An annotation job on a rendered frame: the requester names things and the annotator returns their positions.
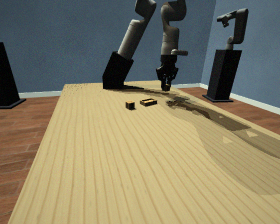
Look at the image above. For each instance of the tan wooden cube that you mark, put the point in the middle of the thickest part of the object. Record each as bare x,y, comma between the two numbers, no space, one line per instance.
167,88
130,104

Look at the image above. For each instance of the tan shallow rectangular tray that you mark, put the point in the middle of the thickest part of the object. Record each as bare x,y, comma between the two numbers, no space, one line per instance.
148,102

